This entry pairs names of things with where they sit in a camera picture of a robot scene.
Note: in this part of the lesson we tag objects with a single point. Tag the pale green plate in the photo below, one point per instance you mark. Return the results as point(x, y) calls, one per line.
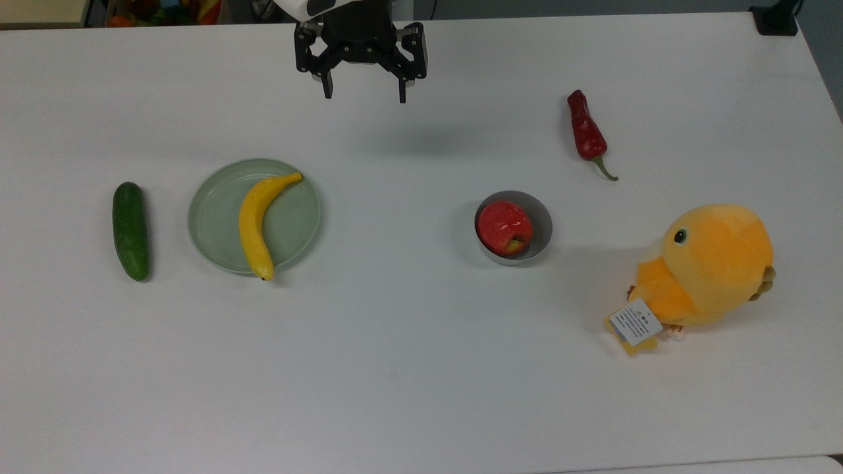
point(217, 224)

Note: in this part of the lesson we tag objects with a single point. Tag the yellow banana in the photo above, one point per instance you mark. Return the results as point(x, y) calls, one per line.
point(253, 224)

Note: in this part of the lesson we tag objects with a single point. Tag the wooden furniture piece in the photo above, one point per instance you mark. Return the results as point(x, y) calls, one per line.
point(39, 12)

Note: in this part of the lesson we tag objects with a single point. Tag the red chili pepper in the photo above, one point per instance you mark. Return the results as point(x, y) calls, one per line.
point(586, 131)

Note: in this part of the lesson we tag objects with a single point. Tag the black table clamp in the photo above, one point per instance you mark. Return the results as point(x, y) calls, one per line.
point(776, 18)

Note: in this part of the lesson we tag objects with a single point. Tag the bin of colourful toys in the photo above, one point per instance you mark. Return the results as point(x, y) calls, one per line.
point(164, 12)

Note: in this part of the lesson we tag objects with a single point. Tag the red apple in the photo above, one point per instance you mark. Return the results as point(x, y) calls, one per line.
point(504, 227)

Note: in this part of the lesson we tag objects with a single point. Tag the grey bowl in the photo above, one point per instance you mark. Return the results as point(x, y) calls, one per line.
point(539, 224)

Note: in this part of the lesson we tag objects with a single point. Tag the white paper hang tag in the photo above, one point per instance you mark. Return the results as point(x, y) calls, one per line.
point(634, 321)

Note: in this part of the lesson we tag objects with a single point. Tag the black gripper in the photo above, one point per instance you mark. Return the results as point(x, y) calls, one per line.
point(359, 33)

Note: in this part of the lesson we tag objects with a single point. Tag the orange plush bird toy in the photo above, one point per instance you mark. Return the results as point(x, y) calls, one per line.
point(718, 263)

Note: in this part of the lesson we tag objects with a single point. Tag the green cucumber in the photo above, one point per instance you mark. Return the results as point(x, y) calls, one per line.
point(130, 230)

